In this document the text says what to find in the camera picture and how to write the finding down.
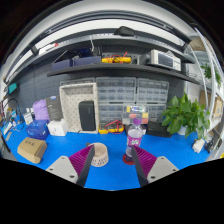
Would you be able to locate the hanging green plant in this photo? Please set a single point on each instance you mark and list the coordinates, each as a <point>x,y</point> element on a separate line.
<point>210,73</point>

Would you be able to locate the black dome-shaped device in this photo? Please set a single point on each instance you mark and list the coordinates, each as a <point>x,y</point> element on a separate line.
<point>124,31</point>

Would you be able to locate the white product box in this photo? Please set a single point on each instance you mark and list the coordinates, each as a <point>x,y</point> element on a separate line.
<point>57,127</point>

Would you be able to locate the green potted plant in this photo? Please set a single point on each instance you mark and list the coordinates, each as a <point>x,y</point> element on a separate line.
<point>185,115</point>

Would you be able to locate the white power adapter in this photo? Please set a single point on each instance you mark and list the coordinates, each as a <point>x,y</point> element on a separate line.
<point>198,145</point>

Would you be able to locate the white benchtop oscilloscope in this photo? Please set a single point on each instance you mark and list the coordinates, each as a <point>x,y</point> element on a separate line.
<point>163,59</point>

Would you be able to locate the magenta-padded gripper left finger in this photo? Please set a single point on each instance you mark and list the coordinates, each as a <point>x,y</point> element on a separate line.
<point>61,168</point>

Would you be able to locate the brown cardboard box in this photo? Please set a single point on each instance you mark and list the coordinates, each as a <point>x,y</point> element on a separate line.
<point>31,150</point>

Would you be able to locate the purple plastic bag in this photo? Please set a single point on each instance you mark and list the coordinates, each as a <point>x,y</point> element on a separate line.
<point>40,110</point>

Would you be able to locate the black rectangular case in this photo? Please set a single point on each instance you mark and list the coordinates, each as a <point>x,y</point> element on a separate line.
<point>87,115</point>

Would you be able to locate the teal bin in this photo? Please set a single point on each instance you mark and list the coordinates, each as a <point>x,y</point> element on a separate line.
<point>12,88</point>

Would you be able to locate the dark grey upright box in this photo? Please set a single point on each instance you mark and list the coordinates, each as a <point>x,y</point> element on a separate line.
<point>54,107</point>

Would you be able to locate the beige patterned mug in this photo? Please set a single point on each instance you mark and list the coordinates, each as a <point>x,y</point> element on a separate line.
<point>101,156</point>

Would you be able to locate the blue product box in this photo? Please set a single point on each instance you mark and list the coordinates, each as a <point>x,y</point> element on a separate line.
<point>37,130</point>

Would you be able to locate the clear organizer with coloured parts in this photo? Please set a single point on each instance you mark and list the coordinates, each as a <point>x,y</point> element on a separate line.
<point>135,111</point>

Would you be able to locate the small white labelled box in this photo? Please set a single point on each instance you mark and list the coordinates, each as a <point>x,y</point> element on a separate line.
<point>28,118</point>

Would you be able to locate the beige perforated tray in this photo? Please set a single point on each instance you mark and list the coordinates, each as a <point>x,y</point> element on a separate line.
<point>70,106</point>

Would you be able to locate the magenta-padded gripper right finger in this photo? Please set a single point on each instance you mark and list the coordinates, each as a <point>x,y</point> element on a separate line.
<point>161,168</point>

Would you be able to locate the flat black case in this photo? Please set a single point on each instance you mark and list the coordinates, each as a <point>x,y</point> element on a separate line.
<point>158,129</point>

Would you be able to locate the dark blue storage bin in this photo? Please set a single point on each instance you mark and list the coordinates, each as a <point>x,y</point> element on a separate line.
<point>62,65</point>
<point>86,60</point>

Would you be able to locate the clear purple-capped drink bottle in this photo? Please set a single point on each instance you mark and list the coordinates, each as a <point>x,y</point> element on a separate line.
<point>134,140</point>

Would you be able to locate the white metal rack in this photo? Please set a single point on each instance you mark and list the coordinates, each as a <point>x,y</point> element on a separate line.
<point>204,50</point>

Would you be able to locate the black workbench shelving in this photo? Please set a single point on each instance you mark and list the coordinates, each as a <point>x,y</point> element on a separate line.
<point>116,68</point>

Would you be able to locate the grey small-parts drawer cabinet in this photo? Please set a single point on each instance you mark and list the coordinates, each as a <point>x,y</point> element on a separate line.
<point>110,111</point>
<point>116,89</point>
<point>156,111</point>
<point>152,90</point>

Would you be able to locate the yellow multimeter with red leads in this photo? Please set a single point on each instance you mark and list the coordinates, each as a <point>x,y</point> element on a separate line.
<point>111,128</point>

